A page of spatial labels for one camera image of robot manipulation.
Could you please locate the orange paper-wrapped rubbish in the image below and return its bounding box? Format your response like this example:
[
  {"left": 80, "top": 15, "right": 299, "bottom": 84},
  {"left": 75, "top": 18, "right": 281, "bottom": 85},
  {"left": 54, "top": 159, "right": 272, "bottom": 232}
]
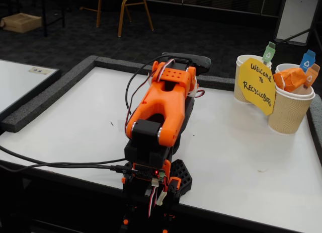
[{"left": 273, "top": 67, "right": 309, "bottom": 93}]

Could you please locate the black robot base with clamp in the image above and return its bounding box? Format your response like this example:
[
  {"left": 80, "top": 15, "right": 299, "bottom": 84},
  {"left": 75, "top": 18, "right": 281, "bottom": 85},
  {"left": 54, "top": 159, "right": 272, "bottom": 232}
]
[{"left": 120, "top": 159, "right": 194, "bottom": 233}]

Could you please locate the white tape wrap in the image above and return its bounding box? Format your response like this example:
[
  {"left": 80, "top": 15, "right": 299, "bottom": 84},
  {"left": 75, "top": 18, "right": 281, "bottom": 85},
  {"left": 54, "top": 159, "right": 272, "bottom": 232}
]
[{"left": 187, "top": 75, "right": 200, "bottom": 98}]

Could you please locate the orange controller board holder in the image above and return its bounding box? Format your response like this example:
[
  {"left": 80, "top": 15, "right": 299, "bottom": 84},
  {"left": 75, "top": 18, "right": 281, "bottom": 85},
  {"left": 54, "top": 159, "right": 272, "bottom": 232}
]
[{"left": 132, "top": 160, "right": 172, "bottom": 181}]

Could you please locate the dark grey foam border strip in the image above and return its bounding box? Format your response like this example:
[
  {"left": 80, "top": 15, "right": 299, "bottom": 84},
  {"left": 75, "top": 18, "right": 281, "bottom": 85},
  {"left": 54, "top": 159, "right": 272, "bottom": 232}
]
[
  {"left": 93, "top": 56, "right": 154, "bottom": 75},
  {"left": 306, "top": 94, "right": 322, "bottom": 166},
  {"left": 197, "top": 74, "right": 236, "bottom": 92},
  {"left": 1, "top": 55, "right": 99, "bottom": 133}
]

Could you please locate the paper cup with green tag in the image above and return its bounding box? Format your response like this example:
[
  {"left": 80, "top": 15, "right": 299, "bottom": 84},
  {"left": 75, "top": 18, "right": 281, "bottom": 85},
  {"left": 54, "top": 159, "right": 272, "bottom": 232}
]
[{"left": 233, "top": 54, "right": 272, "bottom": 105}]

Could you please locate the yellow handwritten welcome sign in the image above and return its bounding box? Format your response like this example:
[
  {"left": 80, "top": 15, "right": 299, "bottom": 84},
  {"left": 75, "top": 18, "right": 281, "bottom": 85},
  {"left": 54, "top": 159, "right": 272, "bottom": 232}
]
[{"left": 237, "top": 57, "right": 277, "bottom": 116}]

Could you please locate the green recycle bin tag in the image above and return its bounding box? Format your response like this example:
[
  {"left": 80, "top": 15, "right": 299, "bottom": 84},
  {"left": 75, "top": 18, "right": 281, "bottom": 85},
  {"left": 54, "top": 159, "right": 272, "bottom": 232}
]
[{"left": 261, "top": 41, "right": 276, "bottom": 66}]

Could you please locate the paper cup with orange tag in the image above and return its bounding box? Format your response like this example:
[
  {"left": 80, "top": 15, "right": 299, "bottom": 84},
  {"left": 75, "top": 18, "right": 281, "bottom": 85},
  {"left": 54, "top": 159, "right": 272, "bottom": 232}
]
[{"left": 268, "top": 84, "right": 316, "bottom": 135}]

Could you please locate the small paper label sticker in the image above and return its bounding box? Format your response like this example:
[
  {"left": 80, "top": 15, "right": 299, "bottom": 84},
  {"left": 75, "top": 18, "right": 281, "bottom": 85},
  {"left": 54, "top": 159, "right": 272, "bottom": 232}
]
[{"left": 28, "top": 66, "right": 52, "bottom": 75}]

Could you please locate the orange recycle bin tag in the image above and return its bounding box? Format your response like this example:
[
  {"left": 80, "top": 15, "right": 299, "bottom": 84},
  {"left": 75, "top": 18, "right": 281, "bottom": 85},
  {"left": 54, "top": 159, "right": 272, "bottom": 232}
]
[{"left": 303, "top": 63, "right": 320, "bottom": 90}]

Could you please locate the blue recycle bin tag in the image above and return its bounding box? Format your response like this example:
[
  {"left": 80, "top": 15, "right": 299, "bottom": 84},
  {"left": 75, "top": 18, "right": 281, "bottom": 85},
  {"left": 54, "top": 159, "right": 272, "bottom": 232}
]
[{"left": 299, "top": 49, "right": 316, "bottom": 70}]

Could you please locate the brown cardboard box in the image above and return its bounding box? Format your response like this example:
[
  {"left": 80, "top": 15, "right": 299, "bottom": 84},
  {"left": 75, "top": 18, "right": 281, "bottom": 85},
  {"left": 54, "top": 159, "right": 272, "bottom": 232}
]
[{"left": 0, "top": 13, "right": 43, "bottom": 34}]

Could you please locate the white standing board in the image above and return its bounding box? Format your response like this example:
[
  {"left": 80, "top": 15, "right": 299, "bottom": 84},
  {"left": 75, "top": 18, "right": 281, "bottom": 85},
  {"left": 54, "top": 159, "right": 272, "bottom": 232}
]
[{"left": 274, "top": 0, "right": 320, "bottom": 46}]

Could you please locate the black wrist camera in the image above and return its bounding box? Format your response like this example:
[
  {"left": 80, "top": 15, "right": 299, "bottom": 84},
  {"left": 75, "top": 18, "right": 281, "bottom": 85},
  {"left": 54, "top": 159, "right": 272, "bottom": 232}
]
[{"left": 162, "top": 52, "right": 212, "bottom": 76}]

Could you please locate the servo wire bundle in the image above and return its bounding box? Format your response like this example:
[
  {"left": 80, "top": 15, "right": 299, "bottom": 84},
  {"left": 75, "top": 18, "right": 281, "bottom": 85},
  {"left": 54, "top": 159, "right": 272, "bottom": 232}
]
[{"left": 146, "top": 179, "right": 168, "bottom": 218}]

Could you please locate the thick black USB cable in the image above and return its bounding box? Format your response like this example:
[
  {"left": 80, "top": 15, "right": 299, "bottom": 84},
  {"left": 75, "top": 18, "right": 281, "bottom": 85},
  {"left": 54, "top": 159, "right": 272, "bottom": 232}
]
[{"left": 0, "top": 162, "right": 134, "bottom": 175}]

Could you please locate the black metal table frame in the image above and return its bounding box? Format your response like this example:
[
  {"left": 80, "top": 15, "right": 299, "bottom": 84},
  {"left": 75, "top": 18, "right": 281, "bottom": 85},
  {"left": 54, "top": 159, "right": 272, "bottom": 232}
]
[{"left": 40, "top": 0, "right": 66, "bottom": 38}]

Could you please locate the whiteboard with black frame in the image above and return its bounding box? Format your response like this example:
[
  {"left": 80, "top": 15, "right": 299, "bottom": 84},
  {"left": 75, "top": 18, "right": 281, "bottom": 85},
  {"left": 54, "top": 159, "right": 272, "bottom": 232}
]
[{"left": 0, "top": 59, "right": 62, "bottom": 121}]

